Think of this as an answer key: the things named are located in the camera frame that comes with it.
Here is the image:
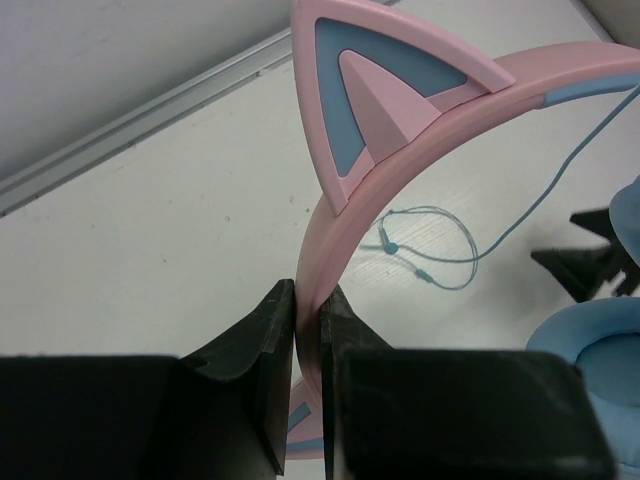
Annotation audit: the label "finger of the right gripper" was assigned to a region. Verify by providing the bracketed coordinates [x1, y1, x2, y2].
[570, 207, 616, 242]
[530, 246, 618, 302]

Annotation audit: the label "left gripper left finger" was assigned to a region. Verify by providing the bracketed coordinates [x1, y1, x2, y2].
[1, 279, 295, 479]

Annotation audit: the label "light blue headphone cable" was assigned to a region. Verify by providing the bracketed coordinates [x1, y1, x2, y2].
[359, 84, 640, 291]

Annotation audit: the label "pink blue cat-ear headphones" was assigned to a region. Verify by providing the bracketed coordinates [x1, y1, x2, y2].
[286, 1, 639, 460]

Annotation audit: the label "aluminium table frame rail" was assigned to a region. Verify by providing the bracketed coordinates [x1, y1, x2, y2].
[1, 29, 291, 216]

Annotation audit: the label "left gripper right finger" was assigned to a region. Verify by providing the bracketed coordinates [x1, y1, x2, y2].
[319, 289, 616, 479]

